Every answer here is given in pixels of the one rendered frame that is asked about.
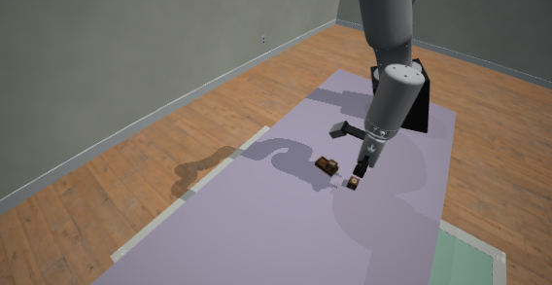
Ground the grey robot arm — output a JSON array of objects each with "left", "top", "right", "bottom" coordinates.
[{"left": 329, "top": 0, "right": 425, "bottom": 140}]

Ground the brown number cube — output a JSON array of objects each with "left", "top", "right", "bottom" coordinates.
[
  {"left": 326, "top": 159, "right": 338, "bottom": 172},
  {"left": 347, "top": 176, "right": 360, "bottom": 191}
]

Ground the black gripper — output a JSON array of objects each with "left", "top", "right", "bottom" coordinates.
[{"left": 353, "top": 128, "right": 391, "bottom": 178}]

